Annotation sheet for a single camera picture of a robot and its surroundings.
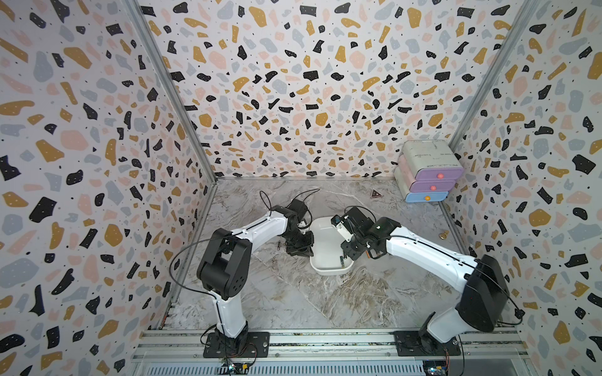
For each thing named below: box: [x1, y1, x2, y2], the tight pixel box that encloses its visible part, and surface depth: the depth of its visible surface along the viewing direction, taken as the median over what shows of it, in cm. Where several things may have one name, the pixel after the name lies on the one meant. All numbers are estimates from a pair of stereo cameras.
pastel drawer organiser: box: [393, 139, 465, 203], surface depth 105 cm
